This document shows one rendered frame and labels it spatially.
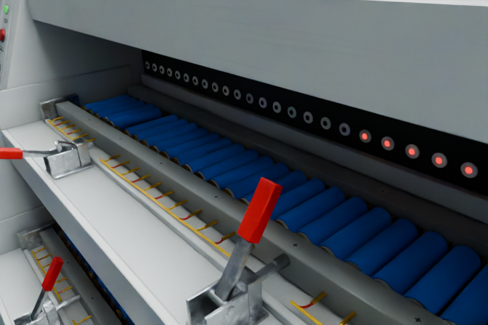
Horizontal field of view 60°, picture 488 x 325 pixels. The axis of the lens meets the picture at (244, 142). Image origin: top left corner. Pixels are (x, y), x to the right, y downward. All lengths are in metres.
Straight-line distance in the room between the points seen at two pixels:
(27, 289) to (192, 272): 0.35
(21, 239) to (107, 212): 0.31
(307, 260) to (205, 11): 0.16
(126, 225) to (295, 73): 0.21
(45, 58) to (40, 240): 0.26
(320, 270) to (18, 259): 0.50
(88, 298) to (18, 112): 0.26
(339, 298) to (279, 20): 0.15
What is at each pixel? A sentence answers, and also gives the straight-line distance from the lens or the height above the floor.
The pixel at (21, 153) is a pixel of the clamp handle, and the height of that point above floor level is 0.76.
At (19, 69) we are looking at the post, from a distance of 0.62.
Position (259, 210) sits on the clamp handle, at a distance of 0.23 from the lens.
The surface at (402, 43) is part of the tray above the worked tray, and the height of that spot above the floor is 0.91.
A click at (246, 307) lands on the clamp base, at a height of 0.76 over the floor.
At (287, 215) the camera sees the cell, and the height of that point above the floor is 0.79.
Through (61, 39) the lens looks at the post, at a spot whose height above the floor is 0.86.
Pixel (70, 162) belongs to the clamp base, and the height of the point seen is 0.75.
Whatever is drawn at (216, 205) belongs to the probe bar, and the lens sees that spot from 0.32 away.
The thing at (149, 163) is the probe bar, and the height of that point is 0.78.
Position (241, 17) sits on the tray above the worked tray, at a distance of 0.23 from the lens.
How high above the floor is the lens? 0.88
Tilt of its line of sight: 10 degrees down
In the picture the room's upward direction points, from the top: 14 degrees clockwise
